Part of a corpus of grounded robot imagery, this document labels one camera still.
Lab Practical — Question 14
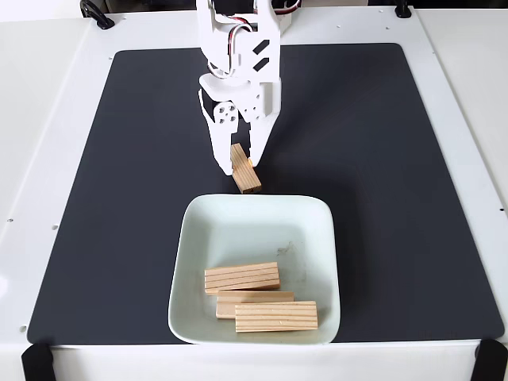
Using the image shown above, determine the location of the grooved wooden block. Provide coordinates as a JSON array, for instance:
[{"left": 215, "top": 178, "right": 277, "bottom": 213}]
[
  {"left": 204, "top": 261, "right": 281, "bottom": 296},
  {"left": 229, "top": 143, "right": 263, "bottom": 194},
  {"left": 234, "top": 300, "right": 319, "bottom": 333}
]

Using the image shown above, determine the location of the smooth wooden block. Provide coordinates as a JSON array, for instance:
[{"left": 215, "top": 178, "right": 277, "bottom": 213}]
[{"left": 216, "top": 291, "right": 295, "bottom": 320}]

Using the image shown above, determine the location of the pale green square plate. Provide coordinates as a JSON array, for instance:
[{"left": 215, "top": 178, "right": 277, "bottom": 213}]
[{"left": 167, "top": 193, "right": 342, "bottom": 345}]

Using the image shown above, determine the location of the black table mat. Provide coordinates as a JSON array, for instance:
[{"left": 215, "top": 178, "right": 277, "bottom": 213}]
[{"left": 26, "top": 42, "right": 505, "bottom": 345}]

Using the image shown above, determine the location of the red black white servo cable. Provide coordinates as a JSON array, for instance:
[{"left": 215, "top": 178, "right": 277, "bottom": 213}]
[{"left": 208, "top": 15, "right": 261, "bottom": 79}]

